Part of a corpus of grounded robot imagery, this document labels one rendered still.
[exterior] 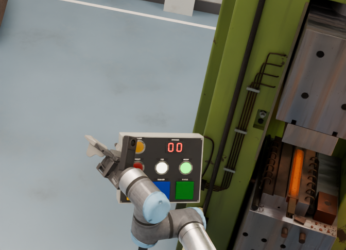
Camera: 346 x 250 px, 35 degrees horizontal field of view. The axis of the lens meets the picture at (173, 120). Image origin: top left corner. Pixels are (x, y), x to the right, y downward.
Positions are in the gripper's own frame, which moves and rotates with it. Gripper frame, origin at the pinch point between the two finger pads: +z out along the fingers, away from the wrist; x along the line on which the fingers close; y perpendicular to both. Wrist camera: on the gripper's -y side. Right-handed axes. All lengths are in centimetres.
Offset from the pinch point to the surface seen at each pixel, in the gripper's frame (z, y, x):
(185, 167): -2.4, 1.7, 49.5
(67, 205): 91, 91, 108
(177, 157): 1.1, 0.0, 46.1
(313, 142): -32, -37, 68
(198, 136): 1, -11, 50
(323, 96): -30, -53, 55
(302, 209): -36, -9, 91
